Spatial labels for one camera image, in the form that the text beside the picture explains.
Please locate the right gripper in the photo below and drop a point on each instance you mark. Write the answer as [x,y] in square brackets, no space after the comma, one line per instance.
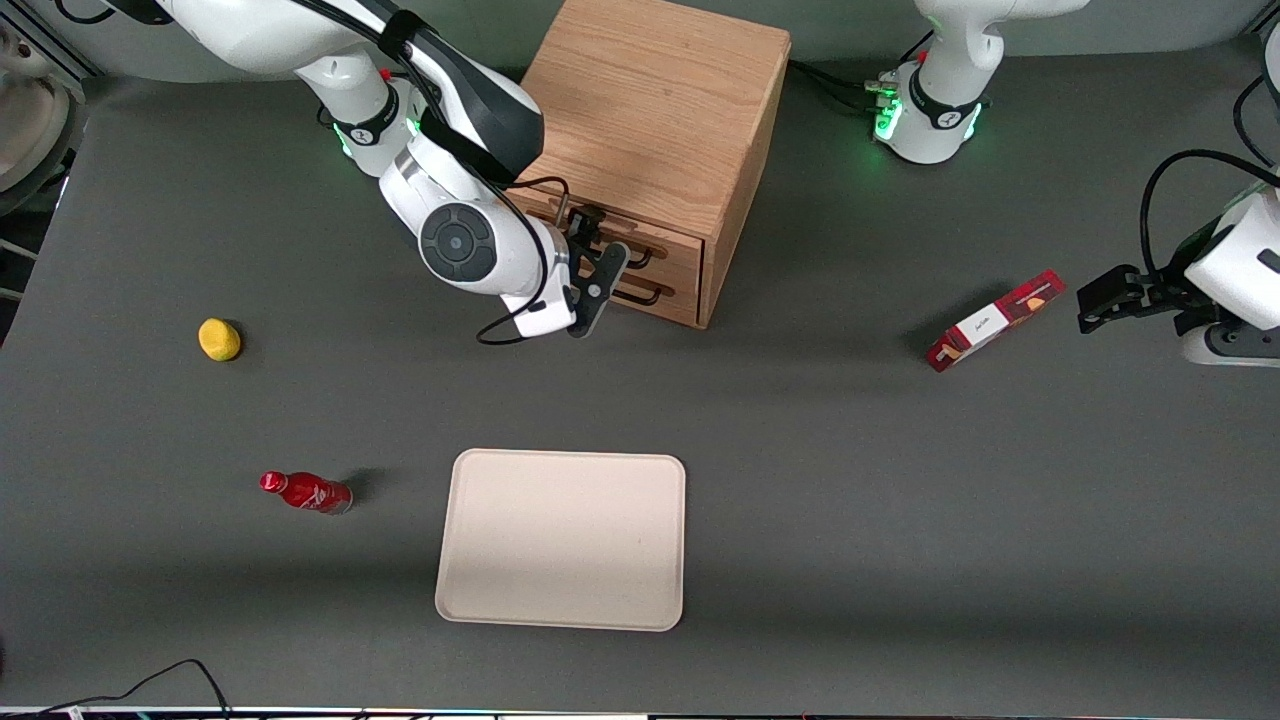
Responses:
[580,236]

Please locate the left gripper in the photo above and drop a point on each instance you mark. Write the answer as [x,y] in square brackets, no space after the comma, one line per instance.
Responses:
[1163,293]

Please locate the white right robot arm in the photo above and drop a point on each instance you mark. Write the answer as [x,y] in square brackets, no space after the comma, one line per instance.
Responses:
[458,243]

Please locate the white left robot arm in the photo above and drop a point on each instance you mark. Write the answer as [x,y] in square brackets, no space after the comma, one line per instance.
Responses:
[940,100]

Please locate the wooden drawer cabinet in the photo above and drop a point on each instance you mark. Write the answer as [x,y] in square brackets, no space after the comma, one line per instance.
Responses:
[660,100]

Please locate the red white snack box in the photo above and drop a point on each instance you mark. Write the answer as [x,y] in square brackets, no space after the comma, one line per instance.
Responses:
[990,322]

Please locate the beige plastic tray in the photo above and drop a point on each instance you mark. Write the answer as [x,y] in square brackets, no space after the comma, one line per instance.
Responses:
[560,540]

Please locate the red soda bottle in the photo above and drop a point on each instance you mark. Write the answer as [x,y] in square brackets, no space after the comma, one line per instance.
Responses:
[305,492]

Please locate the yellow toy lemon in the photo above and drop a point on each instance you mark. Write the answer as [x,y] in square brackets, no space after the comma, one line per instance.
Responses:
[220,340]

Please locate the beige round object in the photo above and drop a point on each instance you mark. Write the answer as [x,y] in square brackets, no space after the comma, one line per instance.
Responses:
[25,120]

